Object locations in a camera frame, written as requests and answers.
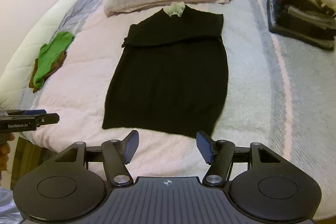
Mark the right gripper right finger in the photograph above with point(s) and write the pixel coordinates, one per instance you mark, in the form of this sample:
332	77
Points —
218	154

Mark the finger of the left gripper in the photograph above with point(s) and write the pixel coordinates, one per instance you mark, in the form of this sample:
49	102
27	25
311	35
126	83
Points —
34	112

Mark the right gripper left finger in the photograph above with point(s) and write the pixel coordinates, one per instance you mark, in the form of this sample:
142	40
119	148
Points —
117	154

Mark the black sweater with cream collar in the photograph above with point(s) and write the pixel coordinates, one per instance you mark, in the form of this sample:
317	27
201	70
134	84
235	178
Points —
172	75

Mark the person's left hand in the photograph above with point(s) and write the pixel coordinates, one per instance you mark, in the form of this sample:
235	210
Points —
4	153

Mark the white padded headboard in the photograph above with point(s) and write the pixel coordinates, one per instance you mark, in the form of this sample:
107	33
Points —
17	73

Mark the brown garment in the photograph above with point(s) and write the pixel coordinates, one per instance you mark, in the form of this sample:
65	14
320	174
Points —
54	67

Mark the green garment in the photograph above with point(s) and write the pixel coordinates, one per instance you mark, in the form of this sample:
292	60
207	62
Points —
49	53

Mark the stack of folded clothes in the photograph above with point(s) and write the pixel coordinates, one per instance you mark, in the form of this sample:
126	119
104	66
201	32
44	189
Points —
311	21

